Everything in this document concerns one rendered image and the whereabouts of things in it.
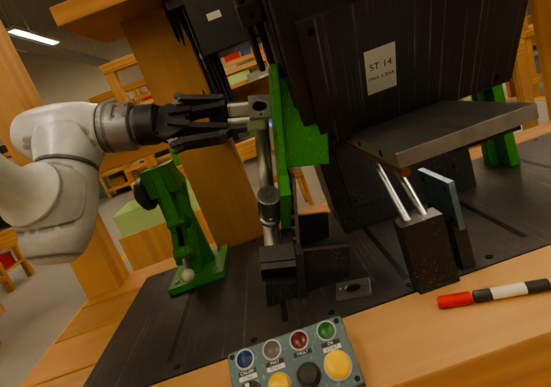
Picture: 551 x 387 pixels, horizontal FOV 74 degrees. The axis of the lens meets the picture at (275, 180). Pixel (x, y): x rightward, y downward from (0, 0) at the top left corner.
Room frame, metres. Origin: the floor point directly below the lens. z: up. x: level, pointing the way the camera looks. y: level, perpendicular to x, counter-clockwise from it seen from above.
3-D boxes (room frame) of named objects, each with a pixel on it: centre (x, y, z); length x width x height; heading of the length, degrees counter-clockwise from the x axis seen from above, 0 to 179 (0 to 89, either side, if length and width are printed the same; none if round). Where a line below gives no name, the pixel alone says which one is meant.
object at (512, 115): (0.57, -0.22, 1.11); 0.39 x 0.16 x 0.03; 178
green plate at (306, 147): (0.61, -0.06, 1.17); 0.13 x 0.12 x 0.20; 88
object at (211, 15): (0.88, -0.04, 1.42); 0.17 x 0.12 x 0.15; 88
